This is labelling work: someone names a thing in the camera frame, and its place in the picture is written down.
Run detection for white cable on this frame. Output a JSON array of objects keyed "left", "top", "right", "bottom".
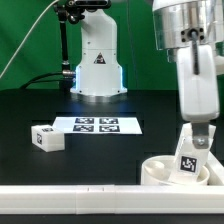
[{"left": 0, "top": 0, "right": 61, "bottom": 80}]

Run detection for black camera on mount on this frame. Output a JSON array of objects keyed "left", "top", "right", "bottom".
[{"left": 66, "top": 0, "right": 111, "bottom": 9}]

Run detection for white barrier rail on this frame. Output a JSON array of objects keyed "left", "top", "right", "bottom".
[
  {"left": 0, "top": 185, "right": 224, "bottom": 214},
  {"left": 206, "top": 153, "right": 224, "bottom": 186}
]

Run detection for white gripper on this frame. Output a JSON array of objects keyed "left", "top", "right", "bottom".
[{"left": 176, "top": 45, "right": 219, "bottom": 149}]

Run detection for black cables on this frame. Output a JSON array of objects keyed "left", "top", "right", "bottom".
[{"left": 19, "top": 71, "right": 66, "bottom": 90}]

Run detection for white front barrier rail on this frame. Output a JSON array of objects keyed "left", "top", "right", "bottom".
[{"left": 0, "top": 185, "right": 224, "bottom": 214}]

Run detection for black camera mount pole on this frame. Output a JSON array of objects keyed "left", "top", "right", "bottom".
[{"left": 54, "top": 3, "right": 74, "bottom": 92}]

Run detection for white right barrier rail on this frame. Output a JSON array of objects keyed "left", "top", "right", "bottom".
[{"left": 206, "top": 153, "right": 224, "bottom": 186}]

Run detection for paper sheet with markers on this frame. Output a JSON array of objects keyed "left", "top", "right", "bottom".
[{"left": 53, "top": 117, "right": 142, "bottom": 135}]

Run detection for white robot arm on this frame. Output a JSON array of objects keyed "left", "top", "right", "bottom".
[{"left": 71, "top": 0, "right": 224, "bottom": 149}]

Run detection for white round stool seat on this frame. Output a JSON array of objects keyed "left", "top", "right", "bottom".
[{"left": 141, "top": 155, "right": 210, "bottom": 186}]

